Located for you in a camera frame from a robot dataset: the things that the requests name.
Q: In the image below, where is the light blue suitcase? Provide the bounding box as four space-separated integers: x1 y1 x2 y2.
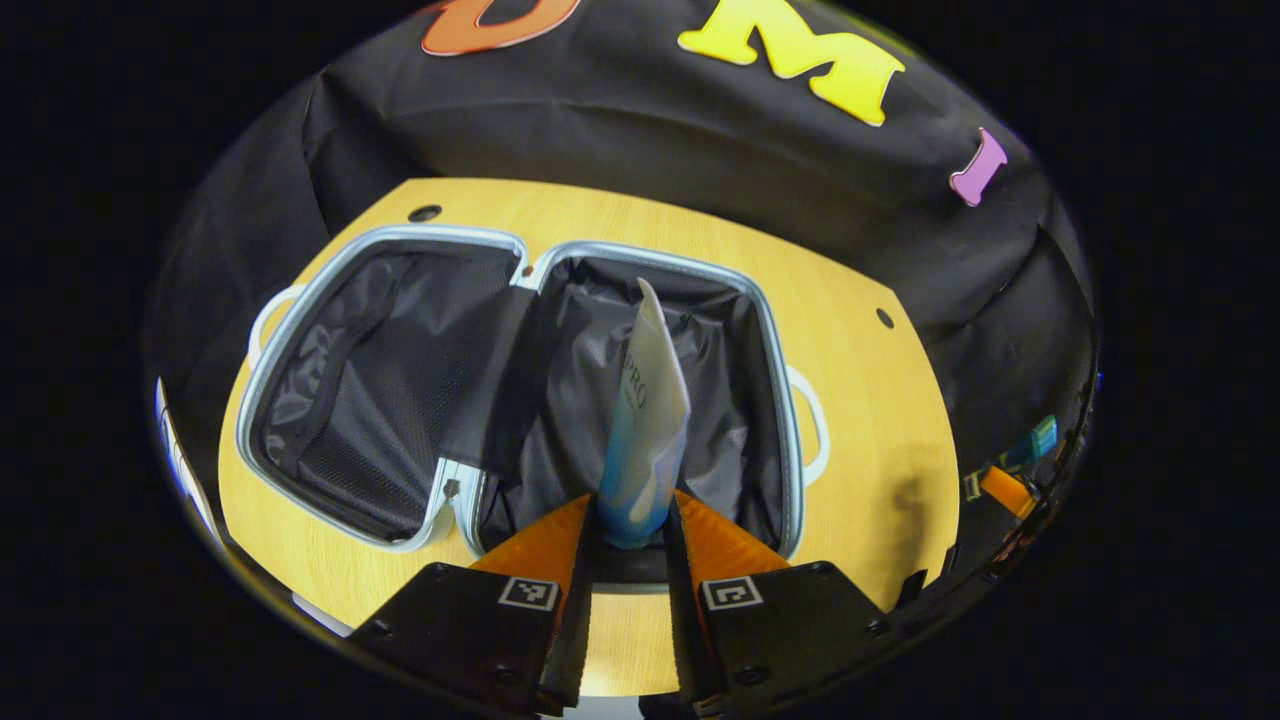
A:
237 224 832 561

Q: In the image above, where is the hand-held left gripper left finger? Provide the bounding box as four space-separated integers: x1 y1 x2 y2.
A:
349 492 594 715

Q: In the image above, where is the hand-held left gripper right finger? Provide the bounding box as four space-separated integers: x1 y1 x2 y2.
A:
664 489 892 717

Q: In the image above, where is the pale blue skin care tube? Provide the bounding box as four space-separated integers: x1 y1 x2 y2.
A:
596 277 693 551

